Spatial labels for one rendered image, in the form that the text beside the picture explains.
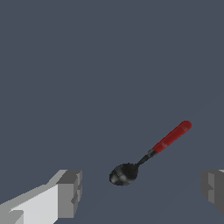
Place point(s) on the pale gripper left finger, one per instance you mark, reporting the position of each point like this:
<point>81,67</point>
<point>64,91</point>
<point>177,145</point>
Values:
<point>43,201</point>

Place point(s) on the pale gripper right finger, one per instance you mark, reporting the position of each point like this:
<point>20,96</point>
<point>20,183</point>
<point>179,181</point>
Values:
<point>215,186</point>

